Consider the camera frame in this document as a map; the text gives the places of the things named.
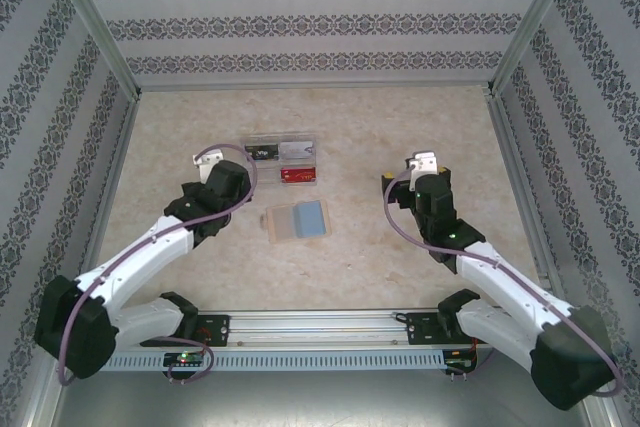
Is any clear acrylic card organizer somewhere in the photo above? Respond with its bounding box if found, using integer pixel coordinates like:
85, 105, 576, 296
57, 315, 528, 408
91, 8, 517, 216
238, 134, 320, 186

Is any black card stack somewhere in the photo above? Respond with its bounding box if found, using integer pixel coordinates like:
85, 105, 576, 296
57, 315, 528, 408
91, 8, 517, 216
245, 143, 279, 161

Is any red VIP card stack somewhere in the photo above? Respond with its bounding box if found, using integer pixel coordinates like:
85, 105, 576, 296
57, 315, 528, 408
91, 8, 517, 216
280, 166, 317, 184

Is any grey metal shelf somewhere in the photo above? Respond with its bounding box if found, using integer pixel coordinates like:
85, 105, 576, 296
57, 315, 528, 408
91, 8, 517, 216
29, 369, 614, 427

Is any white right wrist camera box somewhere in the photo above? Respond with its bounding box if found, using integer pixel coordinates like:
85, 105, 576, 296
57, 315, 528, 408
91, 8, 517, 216
403, 149, 441, 187

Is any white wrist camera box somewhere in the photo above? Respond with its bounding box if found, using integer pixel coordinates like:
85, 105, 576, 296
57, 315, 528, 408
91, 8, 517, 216
403, 149, 441, 187
192, 146, 226, 181

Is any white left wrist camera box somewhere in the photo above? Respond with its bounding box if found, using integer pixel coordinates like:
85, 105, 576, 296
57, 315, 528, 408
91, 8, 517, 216
192, 146, 226, 181

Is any aluminium side rail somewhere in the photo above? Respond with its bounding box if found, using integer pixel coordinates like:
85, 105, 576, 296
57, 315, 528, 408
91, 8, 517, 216
487, 91, 562, 307

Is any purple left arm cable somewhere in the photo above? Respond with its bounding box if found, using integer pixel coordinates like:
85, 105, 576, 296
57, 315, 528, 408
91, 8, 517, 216
57, 144, 259, 387

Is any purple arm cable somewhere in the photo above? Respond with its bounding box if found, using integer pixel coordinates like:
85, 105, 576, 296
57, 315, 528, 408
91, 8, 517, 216
383, 169, 624, 398
57, 144, 259, 387

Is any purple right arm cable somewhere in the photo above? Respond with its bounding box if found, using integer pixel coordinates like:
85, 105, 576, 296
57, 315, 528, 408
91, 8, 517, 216
383, 169, 624, 398

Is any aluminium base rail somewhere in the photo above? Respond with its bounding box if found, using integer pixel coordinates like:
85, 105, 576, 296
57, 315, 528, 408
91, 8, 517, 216
47, 309, 594, 348

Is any aluminium frame post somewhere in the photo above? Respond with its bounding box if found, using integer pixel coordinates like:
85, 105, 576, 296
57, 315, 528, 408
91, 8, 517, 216
483, 0, 587, 97
42, 0, 142, 98

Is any slotted grey cable duct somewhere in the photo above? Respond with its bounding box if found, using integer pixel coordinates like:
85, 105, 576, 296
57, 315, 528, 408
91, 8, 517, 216
67, 349, 446, 371

